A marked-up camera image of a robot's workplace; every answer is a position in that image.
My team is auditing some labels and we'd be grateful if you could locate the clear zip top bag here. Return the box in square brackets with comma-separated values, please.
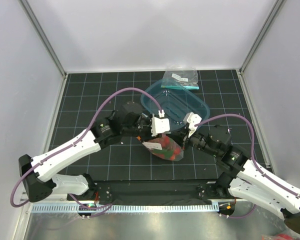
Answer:
[137, 133, 185, 163]

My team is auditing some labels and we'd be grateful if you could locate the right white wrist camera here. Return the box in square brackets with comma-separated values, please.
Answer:
[183, 112, 202, 138]

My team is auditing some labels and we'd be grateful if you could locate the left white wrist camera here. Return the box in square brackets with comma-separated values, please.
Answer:
[151, 109, 171, 137]

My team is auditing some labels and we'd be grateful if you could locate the slotted white cable duct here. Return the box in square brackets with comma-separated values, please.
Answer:
[31, 202, 219, 214]

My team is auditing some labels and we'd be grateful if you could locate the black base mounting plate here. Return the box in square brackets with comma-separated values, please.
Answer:
[76, 179, 234, 206]

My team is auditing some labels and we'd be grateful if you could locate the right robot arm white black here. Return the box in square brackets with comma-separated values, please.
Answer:
[171, 125, 300, 235]

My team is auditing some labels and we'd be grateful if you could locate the black grid mat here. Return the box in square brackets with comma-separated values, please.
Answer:
[41, 69, 276, 181]

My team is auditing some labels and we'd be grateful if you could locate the red cherry fruit cluster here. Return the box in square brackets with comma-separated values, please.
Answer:
[149, 136, 183, 161]

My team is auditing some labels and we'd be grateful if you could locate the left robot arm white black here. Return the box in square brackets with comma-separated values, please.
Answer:
[18, 102, 170, 203]

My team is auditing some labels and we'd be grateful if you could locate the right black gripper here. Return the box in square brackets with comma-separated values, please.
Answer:
[166, 124, 220, 157]

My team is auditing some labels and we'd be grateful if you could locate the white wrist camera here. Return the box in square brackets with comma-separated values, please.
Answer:
[151, 109, 171, 137]
[183, 112, 202, 138]

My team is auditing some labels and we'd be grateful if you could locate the teal plastic tray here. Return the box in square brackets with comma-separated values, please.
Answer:
[145, 78, 210, 131]

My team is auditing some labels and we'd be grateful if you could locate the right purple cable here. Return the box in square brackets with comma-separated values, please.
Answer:
[194, 113, 300, 220]

